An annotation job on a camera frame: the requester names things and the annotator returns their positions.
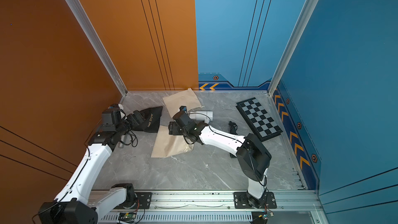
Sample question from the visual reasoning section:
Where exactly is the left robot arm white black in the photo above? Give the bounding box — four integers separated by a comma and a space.
37, 104, 140, 224

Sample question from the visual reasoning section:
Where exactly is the white hair dryer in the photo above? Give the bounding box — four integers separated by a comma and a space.
188, 111, 213, 123

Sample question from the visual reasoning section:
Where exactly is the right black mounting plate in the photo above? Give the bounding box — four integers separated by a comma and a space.
233, 191, 277, 209

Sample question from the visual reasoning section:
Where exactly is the black drawstring dryer bag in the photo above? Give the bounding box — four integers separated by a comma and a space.
133, 106, 163, 133

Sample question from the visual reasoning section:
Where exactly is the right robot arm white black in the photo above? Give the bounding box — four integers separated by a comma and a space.
169, 110, 272, 209

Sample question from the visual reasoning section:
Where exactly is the beige cloth bag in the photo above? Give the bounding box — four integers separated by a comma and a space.
151, 125, 194, 158
163, 88, 203, 117

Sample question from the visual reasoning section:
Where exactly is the silver grey hair tool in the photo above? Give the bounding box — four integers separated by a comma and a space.
118, 135, 125, 149

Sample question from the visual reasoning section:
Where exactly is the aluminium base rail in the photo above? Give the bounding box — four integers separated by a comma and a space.
99, 190, 329, 224

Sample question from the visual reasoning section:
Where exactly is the black mounting plate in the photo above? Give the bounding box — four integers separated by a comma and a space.
133, 191, 152, 209
233, 191, 277, 209

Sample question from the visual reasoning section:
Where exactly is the left green circuit board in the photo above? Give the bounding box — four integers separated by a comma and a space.
118, 212, 137, 224

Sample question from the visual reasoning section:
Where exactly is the right green circuit board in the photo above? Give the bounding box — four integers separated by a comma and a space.
250, 212, 274, 224

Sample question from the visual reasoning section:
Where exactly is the dark green hair dryer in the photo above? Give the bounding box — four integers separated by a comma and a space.
228, 120, 238, 158

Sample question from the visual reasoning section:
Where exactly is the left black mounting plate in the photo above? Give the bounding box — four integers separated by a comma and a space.
133, 191, 152, 209

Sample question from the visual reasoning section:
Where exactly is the black white checkerboard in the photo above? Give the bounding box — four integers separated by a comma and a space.
236, 97, 283, 142

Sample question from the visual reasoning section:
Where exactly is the green circuit board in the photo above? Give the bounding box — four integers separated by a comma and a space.
250, 212, 274, 224
118, 212, 137, 224

